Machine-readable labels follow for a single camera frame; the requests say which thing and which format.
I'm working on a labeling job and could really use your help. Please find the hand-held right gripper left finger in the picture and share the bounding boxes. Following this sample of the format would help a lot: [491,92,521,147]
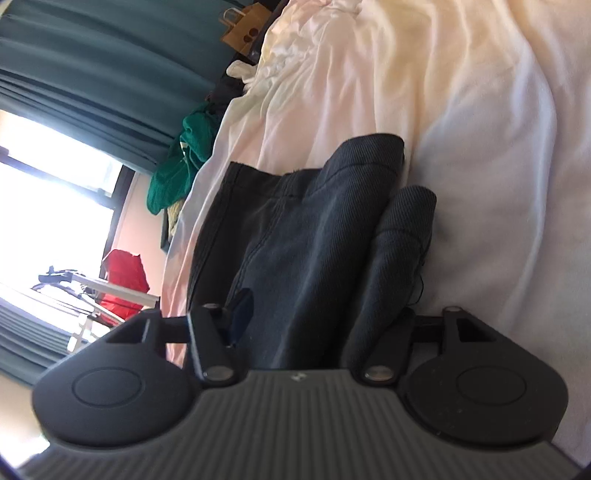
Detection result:
[104,288,256,386]

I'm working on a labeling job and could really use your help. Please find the black pants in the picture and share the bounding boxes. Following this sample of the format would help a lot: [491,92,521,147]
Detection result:
[187,133,437,371]

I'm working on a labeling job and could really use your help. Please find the teal curtain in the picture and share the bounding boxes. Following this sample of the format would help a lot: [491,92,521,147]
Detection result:
[0,0,243,175]
[0,281,94,387]

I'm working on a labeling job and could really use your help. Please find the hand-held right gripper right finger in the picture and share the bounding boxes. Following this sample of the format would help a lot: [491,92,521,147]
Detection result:
[355,305,498,385]

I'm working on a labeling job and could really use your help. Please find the brown paper bag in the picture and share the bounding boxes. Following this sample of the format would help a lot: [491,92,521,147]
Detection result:
[221,0,280,60]

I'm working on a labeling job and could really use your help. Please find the bed with pastel duvet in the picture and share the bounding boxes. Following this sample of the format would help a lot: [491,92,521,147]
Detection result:
[161,0,591,462]

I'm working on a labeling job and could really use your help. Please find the white garment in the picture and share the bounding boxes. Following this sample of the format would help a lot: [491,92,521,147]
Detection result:
[226,58,262,86]

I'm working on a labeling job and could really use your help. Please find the green garment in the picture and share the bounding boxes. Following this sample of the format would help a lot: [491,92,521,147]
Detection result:
[146,102,221,216]

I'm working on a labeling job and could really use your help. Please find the dark garment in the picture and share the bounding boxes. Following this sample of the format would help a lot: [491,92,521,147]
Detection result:
[205,69,246,110]

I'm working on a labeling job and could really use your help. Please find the pale knit cloth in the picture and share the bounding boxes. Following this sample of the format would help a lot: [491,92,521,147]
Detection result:
[164,198,188,246]

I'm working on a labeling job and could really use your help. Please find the black-framed window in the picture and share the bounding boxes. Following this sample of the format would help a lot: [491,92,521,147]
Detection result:
[0,108,137,302]

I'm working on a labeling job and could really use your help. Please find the red garment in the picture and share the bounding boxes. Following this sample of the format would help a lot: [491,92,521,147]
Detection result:
[100,249,151,324]

